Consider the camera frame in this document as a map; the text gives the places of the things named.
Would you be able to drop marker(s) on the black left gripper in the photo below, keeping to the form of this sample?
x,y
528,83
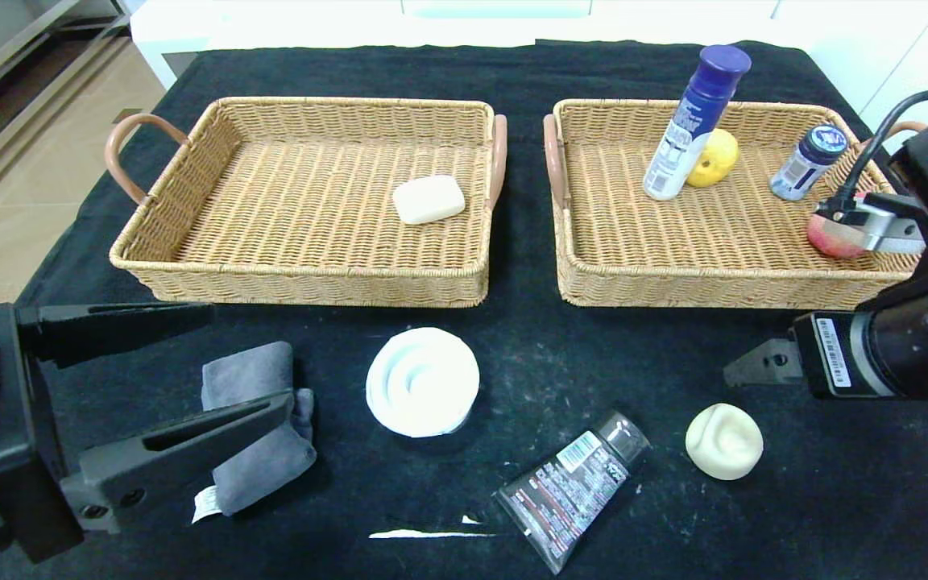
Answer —
x,y
19,419

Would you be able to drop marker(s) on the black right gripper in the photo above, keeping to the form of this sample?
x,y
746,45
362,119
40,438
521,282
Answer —
x,y
828,352

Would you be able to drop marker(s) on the pale cream bun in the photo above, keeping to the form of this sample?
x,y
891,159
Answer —
x,y
724,443

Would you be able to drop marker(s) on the yellow pear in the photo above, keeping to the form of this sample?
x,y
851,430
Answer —
x,y
718,157

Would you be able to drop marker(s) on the blue cap spray can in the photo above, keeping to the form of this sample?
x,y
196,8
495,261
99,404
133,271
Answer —
x,y
677,161

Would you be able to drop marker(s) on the wicker basket holding apple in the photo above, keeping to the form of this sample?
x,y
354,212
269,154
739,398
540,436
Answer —
x,y
673,242

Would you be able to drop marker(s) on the wicker basket holding soap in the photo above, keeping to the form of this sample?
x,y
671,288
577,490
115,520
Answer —
x,y
311,242

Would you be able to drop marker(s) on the grey folded cloth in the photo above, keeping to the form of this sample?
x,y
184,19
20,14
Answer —
x,y
246,374

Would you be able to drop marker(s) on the red apple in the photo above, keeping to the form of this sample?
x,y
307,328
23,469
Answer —
x,y
830,242

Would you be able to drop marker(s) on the small dark cap bottle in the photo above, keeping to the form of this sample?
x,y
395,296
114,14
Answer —
x,y
802,165

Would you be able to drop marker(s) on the black squeeze tube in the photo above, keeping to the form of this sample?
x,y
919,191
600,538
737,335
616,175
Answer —
x,y
569,491

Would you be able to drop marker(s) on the white tape roll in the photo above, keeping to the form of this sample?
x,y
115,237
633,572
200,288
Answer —
x,y
422,383

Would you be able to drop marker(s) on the white paper strip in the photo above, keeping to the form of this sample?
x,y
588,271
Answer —
x,y
416,533

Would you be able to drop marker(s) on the white soap bar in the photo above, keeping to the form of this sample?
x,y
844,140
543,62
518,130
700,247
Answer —
x,y
429,200

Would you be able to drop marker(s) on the black table cloth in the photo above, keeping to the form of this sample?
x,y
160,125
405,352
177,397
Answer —
x,y
512,72

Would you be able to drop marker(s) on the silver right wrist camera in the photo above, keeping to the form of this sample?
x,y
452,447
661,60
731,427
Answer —
x,y
875,225

